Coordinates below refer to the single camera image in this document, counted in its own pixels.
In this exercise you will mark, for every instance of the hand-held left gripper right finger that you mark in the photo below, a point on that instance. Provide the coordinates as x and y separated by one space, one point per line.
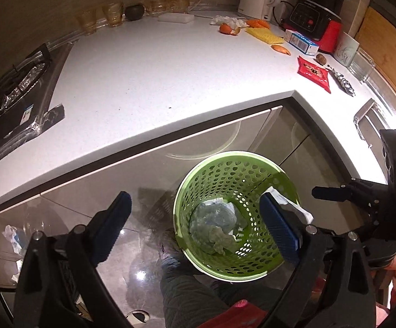
280 229

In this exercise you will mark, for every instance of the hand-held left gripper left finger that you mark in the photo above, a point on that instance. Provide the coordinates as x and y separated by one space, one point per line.
116 218

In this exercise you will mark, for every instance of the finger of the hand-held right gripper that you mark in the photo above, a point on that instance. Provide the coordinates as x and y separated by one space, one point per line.
334 193

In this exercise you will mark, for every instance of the white paper wrapper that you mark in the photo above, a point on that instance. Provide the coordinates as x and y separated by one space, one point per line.
295 211

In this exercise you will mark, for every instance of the grey-green plastic bag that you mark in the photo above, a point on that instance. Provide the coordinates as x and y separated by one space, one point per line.
211 222

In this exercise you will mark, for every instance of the green perforated plastic basket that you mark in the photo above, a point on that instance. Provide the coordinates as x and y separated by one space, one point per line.
218 177

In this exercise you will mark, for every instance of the silver foil wrapper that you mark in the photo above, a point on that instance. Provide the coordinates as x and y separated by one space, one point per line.
343 82

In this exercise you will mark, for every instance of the red snack packet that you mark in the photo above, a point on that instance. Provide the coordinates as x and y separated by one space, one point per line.
313 73

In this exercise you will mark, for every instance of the walnut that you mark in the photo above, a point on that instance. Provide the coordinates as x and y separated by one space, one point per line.
321 59

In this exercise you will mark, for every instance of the carrot piece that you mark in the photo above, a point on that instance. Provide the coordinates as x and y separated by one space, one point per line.
280 49

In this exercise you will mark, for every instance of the yellow sponge cloth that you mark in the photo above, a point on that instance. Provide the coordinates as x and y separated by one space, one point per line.
264 36

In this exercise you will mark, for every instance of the orange peel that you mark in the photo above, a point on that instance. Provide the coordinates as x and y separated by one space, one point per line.
225 28

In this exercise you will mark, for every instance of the white rectangular block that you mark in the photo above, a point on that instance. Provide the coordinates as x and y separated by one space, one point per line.
176 17

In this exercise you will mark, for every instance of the steel sink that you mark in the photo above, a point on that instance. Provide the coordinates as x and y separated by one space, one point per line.
372 123

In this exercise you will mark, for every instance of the person's red clothing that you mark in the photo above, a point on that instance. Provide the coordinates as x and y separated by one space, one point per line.
245 317

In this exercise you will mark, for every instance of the person's dark trouser leg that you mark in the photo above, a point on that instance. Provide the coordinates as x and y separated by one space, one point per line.
191 297

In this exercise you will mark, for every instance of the clear glass container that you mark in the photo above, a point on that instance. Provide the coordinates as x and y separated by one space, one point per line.
362 66

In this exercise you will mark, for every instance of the white mug with plant print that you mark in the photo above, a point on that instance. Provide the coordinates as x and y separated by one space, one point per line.
346 49

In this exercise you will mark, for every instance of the wooden cutting board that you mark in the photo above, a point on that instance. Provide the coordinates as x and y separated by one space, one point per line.
385 47

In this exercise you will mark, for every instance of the black gas stove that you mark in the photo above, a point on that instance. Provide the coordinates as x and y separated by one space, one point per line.
10 109

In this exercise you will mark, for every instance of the blue and white milk carton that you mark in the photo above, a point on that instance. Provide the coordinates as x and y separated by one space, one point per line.
302 42

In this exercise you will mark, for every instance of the red and black blender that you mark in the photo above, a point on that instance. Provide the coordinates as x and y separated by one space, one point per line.
307 17

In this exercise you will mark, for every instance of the orange ridged scrubber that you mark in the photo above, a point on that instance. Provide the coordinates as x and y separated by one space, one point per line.
259 23

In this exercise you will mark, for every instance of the amber ribbed glass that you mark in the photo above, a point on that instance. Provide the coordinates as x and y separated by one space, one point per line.
113 13
155 5
179 0
87 20

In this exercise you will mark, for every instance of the small dark cup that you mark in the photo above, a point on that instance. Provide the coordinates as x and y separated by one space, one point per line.
135 12

